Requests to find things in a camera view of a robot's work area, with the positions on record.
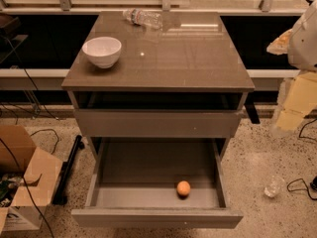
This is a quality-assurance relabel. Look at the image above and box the black tripod leg bar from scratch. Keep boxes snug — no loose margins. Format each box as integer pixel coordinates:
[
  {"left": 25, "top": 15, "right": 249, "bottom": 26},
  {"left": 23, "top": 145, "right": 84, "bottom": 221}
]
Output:
[{"left": 53, "top": 135, "right": 84, "bottom": 205}]

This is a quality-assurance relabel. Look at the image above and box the closed grey top drawer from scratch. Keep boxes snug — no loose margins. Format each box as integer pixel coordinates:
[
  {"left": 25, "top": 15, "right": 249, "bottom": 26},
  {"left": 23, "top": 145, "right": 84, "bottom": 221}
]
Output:
[{"left": 74, "top": 109, "right": 241, "bottom": 138}]

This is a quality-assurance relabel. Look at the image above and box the metal window railing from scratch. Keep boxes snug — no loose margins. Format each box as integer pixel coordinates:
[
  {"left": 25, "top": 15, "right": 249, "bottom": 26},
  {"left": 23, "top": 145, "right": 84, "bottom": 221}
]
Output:
[{"left": 0, "top": 0, "right": 317, "bottom": 16}]

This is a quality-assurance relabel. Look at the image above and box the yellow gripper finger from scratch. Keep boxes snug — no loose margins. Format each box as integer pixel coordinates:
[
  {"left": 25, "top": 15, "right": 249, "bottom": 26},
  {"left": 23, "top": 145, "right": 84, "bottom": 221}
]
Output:
[
  {"left": 266, "top": 29, "right": 292, "bottom": 56},
  {"left": 271, "top": 71, "right": 317, "bottom": 137}
]

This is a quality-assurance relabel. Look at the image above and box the open grey middle drawer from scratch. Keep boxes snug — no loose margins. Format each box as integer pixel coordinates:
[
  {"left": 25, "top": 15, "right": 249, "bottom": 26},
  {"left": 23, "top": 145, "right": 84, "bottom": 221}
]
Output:
[{"left": 71, "top": 139, "right": 243, "bottom": 228}]

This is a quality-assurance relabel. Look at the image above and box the orange fruit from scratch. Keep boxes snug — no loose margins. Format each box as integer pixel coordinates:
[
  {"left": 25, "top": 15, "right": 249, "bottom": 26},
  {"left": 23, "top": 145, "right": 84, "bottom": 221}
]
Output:
[{"left": 176, "top": 180, "right": 191, "bottom": 197}]

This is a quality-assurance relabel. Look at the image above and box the white ceramic bowl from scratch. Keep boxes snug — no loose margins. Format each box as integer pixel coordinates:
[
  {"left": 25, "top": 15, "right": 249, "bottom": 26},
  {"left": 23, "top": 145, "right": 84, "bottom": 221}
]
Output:
[{"left": 81, "top": 37, "right": 122, "bottom": 68}]

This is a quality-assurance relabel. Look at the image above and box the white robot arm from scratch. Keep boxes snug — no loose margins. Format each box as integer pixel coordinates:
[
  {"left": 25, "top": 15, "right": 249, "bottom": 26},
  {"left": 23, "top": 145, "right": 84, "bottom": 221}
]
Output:
[{"left": 266, "top": 1, "right": 317, "bottom": 136}]

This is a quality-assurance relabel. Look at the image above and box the black cable on right floor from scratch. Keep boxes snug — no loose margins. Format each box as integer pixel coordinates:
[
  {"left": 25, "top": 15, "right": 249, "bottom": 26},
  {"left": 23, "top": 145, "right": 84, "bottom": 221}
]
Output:
[{"left": 286, "top": 117, "right": 317, "bottom": 201}]

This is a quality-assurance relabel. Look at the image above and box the brown cardboard box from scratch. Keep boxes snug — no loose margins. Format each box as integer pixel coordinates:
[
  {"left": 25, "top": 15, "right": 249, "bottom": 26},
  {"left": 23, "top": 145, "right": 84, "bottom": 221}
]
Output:
[{"left": 0, "top": 125, "right": 62, "bottom": 232}]

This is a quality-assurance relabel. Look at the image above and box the clear plastic water bottle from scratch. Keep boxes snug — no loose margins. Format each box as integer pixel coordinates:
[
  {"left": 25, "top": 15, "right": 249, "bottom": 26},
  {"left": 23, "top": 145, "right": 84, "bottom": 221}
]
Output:
[{"left": 122, "top": 8, "right": 162, "bottom": 30}]

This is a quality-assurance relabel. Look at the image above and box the brown cabinet with glossy top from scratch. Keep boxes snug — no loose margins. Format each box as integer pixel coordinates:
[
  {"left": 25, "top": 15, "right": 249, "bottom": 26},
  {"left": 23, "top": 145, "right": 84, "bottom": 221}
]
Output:
[{"left": 62, "top": 12, "right": 254, "bottom": 154}]

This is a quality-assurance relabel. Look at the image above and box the clear glass on floor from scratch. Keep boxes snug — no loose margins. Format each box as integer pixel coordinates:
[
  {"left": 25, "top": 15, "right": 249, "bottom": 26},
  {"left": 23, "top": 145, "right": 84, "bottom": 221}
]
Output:
[{"left": 264, "top": 176, "right": 284, "bottom": 198}]

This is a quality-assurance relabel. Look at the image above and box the black cable on left floor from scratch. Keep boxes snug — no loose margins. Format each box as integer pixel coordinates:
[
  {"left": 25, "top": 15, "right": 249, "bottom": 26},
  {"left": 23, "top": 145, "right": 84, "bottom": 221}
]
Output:
[{"left": 0, "top": 33, "right": 63, "bottom": 238}]

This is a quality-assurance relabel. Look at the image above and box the black cable on floor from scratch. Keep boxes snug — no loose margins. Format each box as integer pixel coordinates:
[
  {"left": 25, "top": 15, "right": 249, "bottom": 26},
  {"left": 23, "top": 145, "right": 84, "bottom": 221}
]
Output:
[
  {"left": 286, "top": 117, "right": 317, "bottom": 201},
  {"left": 0, "top": 33, "right": 63, "bottom": 238}
]

